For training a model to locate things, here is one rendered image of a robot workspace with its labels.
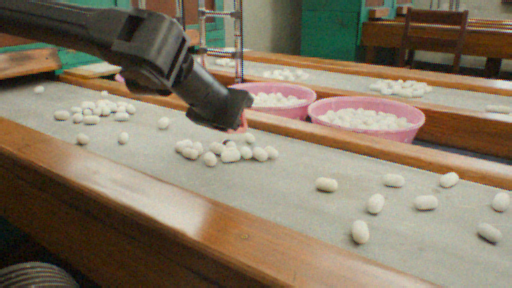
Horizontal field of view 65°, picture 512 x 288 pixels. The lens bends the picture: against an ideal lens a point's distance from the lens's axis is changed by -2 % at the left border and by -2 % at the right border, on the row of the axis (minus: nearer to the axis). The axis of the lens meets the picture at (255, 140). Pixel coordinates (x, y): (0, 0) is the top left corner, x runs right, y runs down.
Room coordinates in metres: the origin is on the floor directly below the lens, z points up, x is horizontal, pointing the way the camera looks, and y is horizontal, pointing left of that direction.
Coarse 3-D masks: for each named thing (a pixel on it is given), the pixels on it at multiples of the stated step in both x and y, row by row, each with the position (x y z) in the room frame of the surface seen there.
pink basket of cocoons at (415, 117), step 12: (312, 108) 0.96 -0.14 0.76; (324, 108) 1.01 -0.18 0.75; (336, 108) 1.03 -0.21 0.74; (372, 108) 1.03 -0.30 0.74; (384, 108) 1.01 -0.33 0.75; (396, 108) 0.99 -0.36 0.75; (408, 108) 0.96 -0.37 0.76; (312, 120) 0.90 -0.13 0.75; (324, 120) 0.84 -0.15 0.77; (408, 120) 0.94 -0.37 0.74; (420, 120) 0.88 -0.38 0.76; (360, 132) 0.79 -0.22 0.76; (372, 132) 0.79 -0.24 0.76; (384, 132) 0.78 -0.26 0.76; (396, 132) 0.79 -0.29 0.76; (408, 132) 0.81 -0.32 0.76
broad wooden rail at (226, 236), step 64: (0, 128) 0.81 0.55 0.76; (0, 192) 0.73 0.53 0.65; (64, 192) 0.57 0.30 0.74; (128, 192) 0.53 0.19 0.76; (192, 192) 0.53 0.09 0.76; (64, 256) 0.60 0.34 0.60; (128, 256) 0.48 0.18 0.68; (192, 256) 0.40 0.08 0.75; (256, 256) 0.38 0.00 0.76; (320, 256) 0.38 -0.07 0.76
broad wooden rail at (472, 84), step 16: (288, 64) 1.61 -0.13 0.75; (304, 64) 1.57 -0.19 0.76; (320, 64) 1.54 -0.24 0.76; (336, 64) 1.53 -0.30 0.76; (352, 64) 1.54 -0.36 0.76; (416, 80) 1.32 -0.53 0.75; (432, 80) 1.29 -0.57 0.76; (448, 80) 1.27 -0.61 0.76; (464, 80) 1.27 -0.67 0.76; (480, 80) 1.27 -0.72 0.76; (496, 80) 1.27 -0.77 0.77
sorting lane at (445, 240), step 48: (0, 96) 1.17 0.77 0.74; (48, 96) 1.17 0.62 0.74; (96, 96) 1.16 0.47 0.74; (96, 144) 0.78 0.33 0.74; (144, 144) 0.78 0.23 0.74; (240, 144) 0.78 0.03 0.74; (288, 144) 0.78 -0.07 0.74; (240, 192) 0.57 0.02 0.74; (288, 192) 0.57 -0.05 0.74; (336, 192) 0.57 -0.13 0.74; (384, 192) 0.57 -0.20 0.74; (432, 192) 0.57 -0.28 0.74; (480, 192) 0.57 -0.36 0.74; (336, 240) 0.44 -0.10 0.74; (384, 240) 0.44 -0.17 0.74; (432, 240) 0.44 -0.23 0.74; (480, 240) 0.44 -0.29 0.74
